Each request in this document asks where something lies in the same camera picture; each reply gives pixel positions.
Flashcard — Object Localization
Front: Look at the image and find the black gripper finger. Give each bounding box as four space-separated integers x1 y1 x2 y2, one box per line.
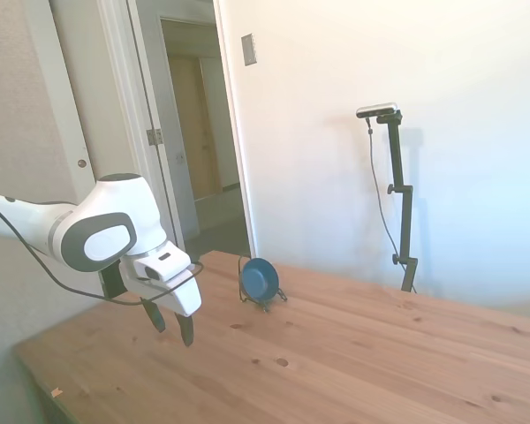
141 298 167 334
175 311 197 348

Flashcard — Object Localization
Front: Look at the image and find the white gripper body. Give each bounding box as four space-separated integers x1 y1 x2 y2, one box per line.
118 241 203 318

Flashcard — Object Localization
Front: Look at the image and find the wooden hallway door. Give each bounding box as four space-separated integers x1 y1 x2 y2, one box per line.
166 54 224 201

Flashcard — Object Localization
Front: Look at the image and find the white open door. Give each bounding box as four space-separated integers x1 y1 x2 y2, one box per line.
48 0 187 254

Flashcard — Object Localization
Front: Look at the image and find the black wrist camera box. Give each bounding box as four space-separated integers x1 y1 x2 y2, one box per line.
98 262 127 299

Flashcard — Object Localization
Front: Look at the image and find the black wire dish stand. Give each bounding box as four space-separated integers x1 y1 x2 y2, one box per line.
237 254 289 314

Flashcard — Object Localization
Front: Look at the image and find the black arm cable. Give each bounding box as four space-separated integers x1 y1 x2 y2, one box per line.
0 193 204 307

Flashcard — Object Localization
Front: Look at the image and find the grey wall switch plate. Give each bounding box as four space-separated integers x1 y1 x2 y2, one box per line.
240 32 259 68

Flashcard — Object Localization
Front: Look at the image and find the black camera stand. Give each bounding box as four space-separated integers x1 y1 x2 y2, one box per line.
375 110 420 293

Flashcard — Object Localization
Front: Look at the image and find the grey exterior camera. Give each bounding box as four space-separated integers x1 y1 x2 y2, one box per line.
355 102 400 120

